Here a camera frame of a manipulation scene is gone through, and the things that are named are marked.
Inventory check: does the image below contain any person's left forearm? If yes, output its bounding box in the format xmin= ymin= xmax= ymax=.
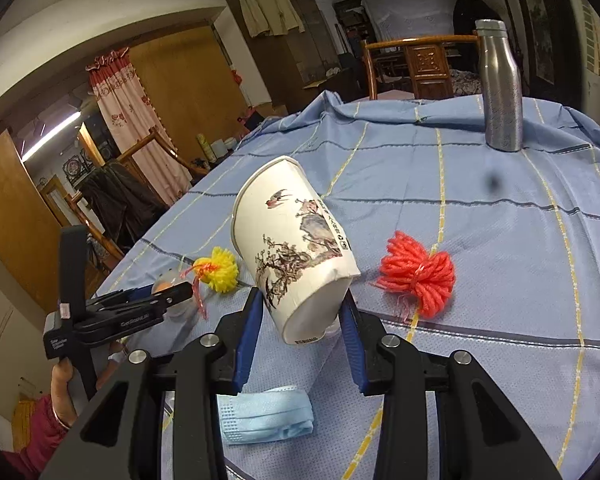
xmin=10 ymin=395 xmax=76 ymax=480

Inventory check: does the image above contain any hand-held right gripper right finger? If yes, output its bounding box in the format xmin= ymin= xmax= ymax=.
xmin=339 ymin=292 xmax=563 ymax=480

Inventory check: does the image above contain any blue face mask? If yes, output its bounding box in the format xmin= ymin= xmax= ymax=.
xmin=216 ymin=386 xmax=315 ymax=447

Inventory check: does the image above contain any pale dust sheet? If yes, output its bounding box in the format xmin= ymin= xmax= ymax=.
xmin=362 ymin=0 xmax=456 ymax=43

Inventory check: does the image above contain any steel water bottle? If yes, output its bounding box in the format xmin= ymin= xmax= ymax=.
xmin=474 ymin=18 xmax=524 ymax=153

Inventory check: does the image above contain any yellow yarn pompom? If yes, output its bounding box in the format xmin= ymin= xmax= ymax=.
xmin=179 ymin=246 xmax=241 ymax=321

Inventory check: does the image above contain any pink floral curtain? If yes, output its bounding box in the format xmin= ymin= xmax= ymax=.
xmin=85 ymin=47 xmax=193 ymax=206

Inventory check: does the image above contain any dark wooden wardrobe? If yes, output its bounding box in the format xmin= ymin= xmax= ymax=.
xmin=222 ymin=0 xmax=341 ymax=116

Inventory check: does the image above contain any clear plastic cup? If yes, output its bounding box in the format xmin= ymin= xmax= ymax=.
xmin=150 ymin=269 xmax=201 ymax=322

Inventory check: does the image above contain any white painted paper cup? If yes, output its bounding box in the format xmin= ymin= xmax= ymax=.
xmin=230 ymin=156 xmax=362 ymax=347

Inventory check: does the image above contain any carved wooden chair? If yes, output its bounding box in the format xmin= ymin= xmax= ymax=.
xmin=361 ymin=34 xmax=481 ymax=101

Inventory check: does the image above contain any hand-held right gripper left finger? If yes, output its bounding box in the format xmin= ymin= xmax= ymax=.
xmin=39 ymin=287 xmax=264 ymax=480

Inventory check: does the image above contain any black hanging coat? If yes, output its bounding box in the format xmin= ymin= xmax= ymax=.
xmin=452 ymin=0 xmax=503 ymax=36

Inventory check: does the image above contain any green spray can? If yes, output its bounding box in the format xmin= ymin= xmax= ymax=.
xmin=196 ymin=132 xmax=216 ymax=163

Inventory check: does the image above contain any wooden door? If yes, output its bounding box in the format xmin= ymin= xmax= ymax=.
xmin=0 ymin=129 xmax=66 ymax=311

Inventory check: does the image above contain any dark framed scroll painting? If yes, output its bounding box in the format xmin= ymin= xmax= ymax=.
xmin=510 ymin=0 xmax=563 ymax=96

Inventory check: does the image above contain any fluorescent tube lamp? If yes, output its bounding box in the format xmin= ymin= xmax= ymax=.
xmin=21 ymin=110 xmax=81 ymax=163

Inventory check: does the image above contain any beige hanging jacket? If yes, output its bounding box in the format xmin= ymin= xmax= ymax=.
xmin=237 ymin=0 xmax=306 ymax=38

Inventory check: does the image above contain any blue checked tablecloth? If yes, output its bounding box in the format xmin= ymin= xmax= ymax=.
xmin=92 ymin=91 xmax=600 ymax=480

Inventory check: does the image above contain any dark jacket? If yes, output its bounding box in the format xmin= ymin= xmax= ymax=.
xmin=80 ymin=160 xmax=168 ymax=251

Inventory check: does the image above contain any curved wooden chair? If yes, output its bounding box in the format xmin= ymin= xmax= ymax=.
xmin=62 ymin=127 xmax=211 ymax=261

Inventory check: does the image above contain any person's left hand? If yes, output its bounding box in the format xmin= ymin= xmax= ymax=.
xmin=50 ymin=340 xmax=128 ymax=428

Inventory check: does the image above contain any red yarn bundle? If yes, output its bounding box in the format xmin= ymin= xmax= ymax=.
xmin=372 ymin=230 xmax=456 ymax=320

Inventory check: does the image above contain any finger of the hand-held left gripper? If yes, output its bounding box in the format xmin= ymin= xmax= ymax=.
xmin=87 ymin=284 xmax=156 ymax=311
xmin=85 ymin=281 xmax=194 ymax=333

